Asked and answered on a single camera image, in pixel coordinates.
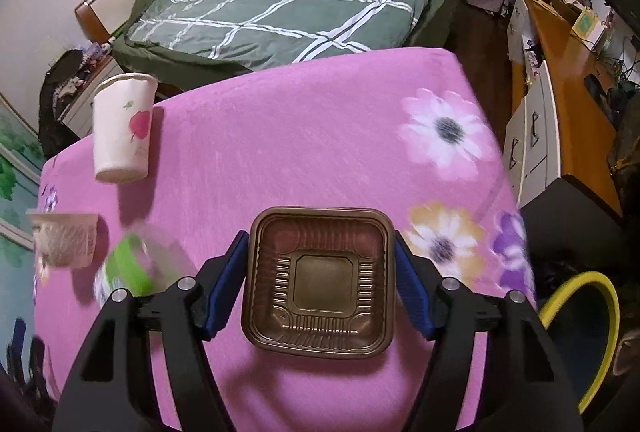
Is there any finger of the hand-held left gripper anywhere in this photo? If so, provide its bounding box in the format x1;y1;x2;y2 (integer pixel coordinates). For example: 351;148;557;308
0;317;53;410

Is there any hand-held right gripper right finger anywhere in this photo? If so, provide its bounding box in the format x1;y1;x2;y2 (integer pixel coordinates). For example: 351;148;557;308
392;232;586;432

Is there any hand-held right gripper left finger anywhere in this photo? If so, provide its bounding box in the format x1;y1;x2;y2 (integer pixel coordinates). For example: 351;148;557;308
52;231;251;432

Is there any brown plastic tray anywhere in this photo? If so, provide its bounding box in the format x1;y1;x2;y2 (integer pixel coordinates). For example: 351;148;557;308
241;207;396;355

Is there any yellow rimmed blue trash bin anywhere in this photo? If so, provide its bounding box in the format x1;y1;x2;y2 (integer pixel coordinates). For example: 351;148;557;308
537;271;621;415

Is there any green labelled plastic bottle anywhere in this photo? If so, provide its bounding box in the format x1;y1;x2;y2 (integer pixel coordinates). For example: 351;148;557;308
94;222;196;307

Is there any clear plastic cup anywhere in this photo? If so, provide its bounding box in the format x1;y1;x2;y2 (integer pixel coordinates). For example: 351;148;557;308
26;209;98;269

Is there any black box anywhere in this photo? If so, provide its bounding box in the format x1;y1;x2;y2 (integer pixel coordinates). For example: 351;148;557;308
520;176;623;263

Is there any pink floral blanket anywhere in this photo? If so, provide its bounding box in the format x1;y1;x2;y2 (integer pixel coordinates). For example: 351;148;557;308
32;48;538;432

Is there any white drawer cabinet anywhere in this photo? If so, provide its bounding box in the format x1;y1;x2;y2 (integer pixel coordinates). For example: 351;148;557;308
502;0;563;210

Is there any white paper cup pink print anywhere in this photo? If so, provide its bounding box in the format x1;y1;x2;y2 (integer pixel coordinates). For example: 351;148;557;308
92;72;160;184

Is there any white nightstand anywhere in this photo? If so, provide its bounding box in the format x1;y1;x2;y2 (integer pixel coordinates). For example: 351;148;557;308
60;56;121;137

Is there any wooden desk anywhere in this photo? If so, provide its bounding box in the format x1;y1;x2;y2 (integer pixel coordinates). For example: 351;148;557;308
520;0;631;217

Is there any brown leather bag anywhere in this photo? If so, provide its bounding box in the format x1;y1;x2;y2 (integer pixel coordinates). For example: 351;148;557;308
607;112;640;213

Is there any bed with olive sheet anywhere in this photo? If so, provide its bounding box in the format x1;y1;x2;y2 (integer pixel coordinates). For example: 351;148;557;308
110;0;468;97

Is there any small green box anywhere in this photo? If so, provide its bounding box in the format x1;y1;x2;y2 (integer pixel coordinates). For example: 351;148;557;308
572;9;598;37

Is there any green wall poster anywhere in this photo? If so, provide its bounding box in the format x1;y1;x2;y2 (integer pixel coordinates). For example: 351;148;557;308
0;104;46;253

